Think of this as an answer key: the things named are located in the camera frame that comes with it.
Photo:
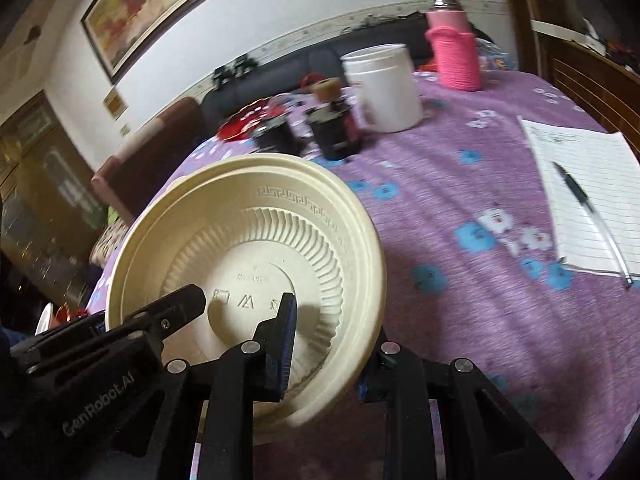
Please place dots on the beige wall plaque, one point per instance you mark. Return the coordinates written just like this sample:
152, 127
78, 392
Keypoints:
114, 102

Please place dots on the floral cushion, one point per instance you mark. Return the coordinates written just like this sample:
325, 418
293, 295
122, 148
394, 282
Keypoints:
107, 245

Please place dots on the purple floral tablecloth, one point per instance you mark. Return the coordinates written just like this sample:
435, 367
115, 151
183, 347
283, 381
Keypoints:
450, 185

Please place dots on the black leather sofa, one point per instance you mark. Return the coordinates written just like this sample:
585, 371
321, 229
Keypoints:
295, 65

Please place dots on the red gold-rimmed plate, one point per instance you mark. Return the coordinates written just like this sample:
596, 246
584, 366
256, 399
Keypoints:
240, 125

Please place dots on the black clamp tool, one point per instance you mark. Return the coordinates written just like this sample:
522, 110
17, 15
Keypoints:
247, 62
222, 74

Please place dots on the bottle with pink knit sleeve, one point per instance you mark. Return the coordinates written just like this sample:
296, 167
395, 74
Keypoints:
452, 55

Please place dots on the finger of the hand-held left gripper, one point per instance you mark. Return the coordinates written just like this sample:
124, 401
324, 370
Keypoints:
170, 310

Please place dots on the black and silver pen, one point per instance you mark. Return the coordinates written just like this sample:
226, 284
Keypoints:
580, 195

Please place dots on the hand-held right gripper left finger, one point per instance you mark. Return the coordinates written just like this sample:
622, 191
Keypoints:
282, 345

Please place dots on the dark wooden cabinet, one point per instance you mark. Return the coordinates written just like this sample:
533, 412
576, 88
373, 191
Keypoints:
40, 200

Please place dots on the wooden door frame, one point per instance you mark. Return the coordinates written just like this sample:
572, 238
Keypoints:
525, 10

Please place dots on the lined paper notepad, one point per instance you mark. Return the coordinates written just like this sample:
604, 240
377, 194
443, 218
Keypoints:
590, 170

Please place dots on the black power adapter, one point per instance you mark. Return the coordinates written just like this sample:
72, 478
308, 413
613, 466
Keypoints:
277, 135

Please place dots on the beige ribbed bowl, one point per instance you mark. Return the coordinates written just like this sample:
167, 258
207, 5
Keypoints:
280, 240

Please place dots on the white plastic jar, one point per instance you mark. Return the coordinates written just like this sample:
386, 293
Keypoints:
385, 90

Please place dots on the brown upholstered chair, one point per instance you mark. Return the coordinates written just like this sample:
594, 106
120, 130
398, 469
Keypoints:
150, 160

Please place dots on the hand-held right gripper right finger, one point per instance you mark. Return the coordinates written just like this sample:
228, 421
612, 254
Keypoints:
395, 375

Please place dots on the dark jar with wooden lid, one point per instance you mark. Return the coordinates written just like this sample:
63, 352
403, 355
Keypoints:
332, 132

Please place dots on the framed wall painting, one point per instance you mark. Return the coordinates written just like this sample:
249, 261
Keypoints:
150, 5

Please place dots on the green cloth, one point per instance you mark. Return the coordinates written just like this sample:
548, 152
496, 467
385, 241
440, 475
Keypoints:
112, 216

